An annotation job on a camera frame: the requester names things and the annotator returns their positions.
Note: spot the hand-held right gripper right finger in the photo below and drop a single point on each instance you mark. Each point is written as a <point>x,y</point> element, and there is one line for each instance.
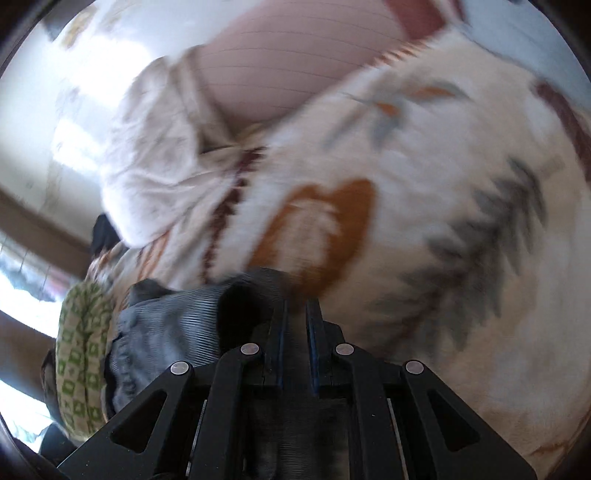
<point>314,341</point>

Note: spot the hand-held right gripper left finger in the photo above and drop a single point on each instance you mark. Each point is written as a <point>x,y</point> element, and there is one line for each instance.
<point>278,341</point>

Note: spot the grey-blue denim pants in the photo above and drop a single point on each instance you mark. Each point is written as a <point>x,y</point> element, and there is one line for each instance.
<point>184,323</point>

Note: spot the leaf-printed fleece blanket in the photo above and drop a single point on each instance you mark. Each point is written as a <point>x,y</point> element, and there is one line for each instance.
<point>415,184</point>

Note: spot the green patterned quilt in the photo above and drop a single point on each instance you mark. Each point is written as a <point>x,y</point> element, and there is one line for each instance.
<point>81,360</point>

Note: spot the black cloth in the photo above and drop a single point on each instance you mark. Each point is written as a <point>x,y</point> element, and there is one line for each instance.
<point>105,235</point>

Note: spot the white leaf-sprig pillow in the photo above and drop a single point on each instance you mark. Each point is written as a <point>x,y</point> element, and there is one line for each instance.
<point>157,175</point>

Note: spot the dark camouflage cloth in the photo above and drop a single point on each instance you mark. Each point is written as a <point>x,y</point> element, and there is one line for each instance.
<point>48,374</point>

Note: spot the pink padded headboard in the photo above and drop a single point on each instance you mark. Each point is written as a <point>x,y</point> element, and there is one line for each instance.
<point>415,16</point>

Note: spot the light blue pillow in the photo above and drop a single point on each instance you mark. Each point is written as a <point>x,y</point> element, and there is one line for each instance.
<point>521,50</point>

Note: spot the brown wooden window frame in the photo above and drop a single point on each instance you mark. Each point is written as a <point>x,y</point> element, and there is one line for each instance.
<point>41,217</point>

